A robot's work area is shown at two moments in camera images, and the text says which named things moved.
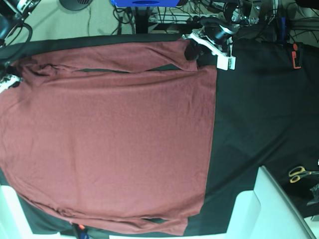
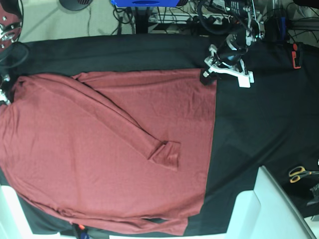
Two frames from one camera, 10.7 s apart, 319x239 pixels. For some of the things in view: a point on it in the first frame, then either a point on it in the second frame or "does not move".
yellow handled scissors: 296,173 does not move
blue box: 145,3 does not move
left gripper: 11,79 -> 6,78
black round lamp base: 76,5 does not move
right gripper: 217,39 -> 227,61
